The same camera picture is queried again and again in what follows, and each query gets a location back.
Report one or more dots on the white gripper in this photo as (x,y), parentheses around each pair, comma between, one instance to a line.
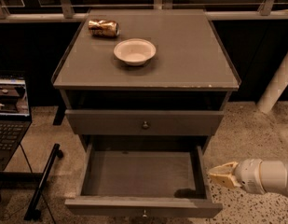
(250,174)

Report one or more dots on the grey drawer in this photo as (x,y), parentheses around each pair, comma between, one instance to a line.
(141,183)
(144,122)

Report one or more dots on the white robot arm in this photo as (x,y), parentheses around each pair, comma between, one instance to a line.
(274,177)

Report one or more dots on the grey drawer cabinet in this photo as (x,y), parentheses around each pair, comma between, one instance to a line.
(190,71)

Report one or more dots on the grey top drawer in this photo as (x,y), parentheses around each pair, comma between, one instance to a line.
(144,122)

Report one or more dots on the white paper bowl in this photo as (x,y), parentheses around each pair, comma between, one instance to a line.
(135,52)

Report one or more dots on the crushed gold drink can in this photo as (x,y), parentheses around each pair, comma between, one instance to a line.
(103,28)

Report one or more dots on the black laptop stand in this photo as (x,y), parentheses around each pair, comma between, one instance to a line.
(36,181)

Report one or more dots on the black laptop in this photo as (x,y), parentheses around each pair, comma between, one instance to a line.
(15,114)

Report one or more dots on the white diagonal post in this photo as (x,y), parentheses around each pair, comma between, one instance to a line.
(275,87)

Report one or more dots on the metal railing frame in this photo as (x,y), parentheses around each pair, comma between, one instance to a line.
(69,3)

